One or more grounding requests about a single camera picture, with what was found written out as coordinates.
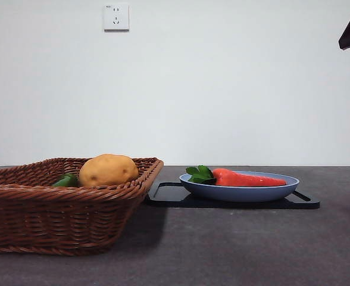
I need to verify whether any orange carrot with green leaves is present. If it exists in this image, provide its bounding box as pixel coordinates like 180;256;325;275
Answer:
185;165;288;187

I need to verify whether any blue round plate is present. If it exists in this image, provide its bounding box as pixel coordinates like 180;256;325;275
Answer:
179;171;300;203

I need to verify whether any black flat tray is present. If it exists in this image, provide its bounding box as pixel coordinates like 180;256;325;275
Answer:
145;182;321;210

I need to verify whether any yellow-brown potato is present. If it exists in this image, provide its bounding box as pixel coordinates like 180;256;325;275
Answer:
79;153;139;188

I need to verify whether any green pepper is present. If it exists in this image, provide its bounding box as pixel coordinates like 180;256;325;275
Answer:
52;173;79;188

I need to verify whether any brown wicker basket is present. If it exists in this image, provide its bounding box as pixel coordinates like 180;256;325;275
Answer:
0;157;164;256

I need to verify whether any white wall socket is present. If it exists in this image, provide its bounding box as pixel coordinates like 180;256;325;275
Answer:
104;3;130;33

